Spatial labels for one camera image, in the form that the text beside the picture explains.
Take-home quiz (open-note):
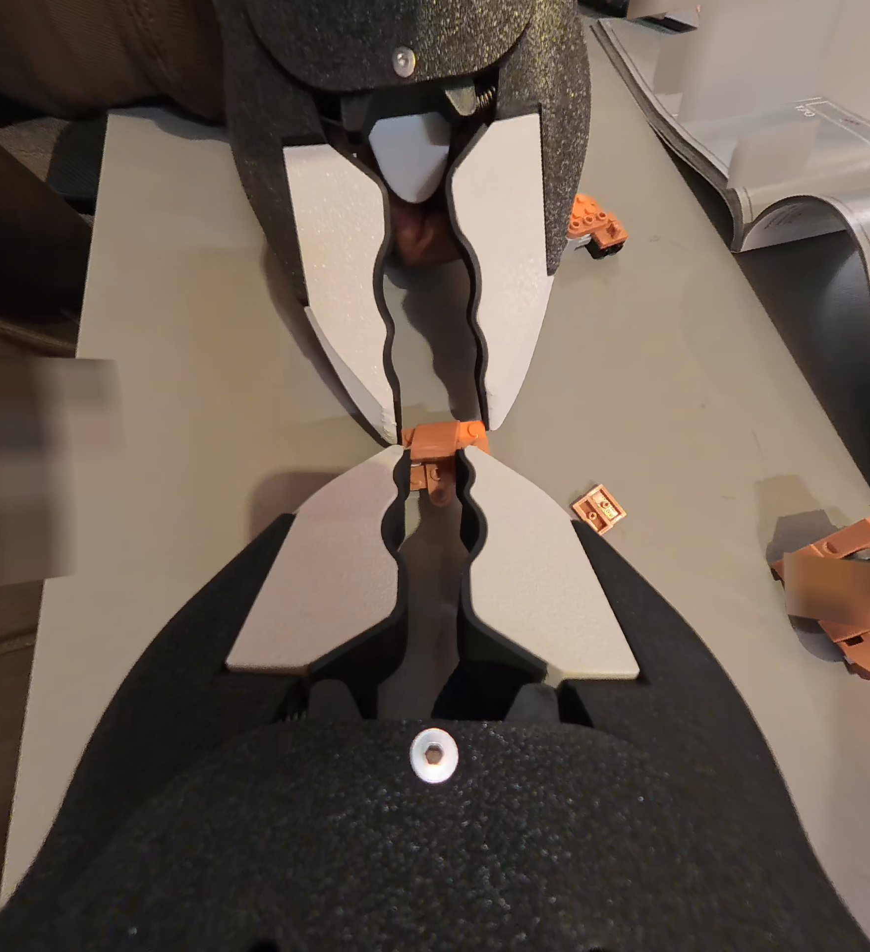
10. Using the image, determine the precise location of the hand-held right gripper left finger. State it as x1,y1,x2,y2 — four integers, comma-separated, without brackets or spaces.
224,445,411,679

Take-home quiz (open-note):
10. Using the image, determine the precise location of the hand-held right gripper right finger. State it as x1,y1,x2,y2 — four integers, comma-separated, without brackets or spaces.
456,446,642,681

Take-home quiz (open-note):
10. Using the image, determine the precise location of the person's left hand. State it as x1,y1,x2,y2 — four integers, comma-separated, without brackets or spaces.
392,199,460,267

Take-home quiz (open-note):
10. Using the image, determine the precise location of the small orange black brick assembly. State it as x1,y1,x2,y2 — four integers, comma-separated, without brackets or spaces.
565,195,629,261

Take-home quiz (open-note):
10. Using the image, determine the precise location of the person's brown jacket torso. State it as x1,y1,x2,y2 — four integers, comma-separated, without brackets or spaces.
0,0,238,127

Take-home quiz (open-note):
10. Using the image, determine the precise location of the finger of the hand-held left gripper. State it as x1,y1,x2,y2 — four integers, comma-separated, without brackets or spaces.
446,112,557,434
284,143,406,446

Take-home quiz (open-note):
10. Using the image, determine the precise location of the grey desk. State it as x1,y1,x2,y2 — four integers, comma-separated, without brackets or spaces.
0,18,870,946

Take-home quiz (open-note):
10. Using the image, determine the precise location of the orange toy brick assembly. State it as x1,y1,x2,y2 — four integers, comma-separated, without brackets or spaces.
403,421,492,508

